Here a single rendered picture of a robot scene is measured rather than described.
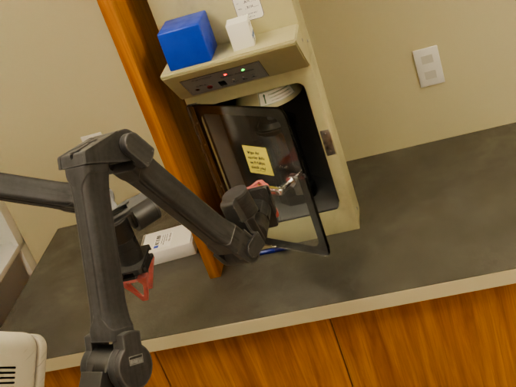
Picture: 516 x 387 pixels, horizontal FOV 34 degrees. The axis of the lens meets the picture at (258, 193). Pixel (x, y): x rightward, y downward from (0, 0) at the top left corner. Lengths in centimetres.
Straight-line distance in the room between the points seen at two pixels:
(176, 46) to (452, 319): 89
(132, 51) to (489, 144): 105
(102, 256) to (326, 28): 118
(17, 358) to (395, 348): 95
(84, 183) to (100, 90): 115
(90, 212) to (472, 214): 103
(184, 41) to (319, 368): 85
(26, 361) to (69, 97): 127
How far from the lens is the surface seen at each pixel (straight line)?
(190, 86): 195
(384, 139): 252
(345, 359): 207
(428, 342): 204
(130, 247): 184
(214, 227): 165
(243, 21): 186
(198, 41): 186
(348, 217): 215
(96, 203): 144
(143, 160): 149
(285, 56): 188
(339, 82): 245
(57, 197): 182
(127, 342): 143
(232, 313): 202
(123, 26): 192
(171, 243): 233
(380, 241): 209
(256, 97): 204
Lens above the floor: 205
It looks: 26 degrees down
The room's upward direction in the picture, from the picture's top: 20 degrees counter-clockwise
